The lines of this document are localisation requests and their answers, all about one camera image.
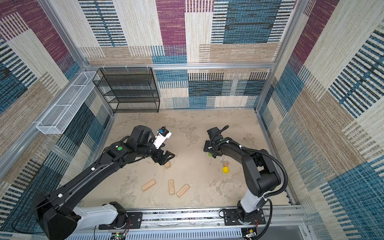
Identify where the aluminium mounting rail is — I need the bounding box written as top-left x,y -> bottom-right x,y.
69,205 -> 317,240

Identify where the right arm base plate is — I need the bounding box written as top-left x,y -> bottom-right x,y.
219,208 -> 266,226

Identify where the white wire mesh basket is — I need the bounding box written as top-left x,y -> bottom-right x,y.
36,72 -> 96,135

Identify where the black wire shelf rack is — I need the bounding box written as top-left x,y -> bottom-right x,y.
93,67 -> 160,114

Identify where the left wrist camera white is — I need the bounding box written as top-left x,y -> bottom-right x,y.
154,127 -> 172,149

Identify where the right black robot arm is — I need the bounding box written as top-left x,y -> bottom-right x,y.
204,125 -> 288,225

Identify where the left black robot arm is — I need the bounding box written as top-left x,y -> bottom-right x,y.
33,125 -> 175,240

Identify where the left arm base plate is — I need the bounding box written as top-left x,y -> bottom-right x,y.
98,212 -> 143,231

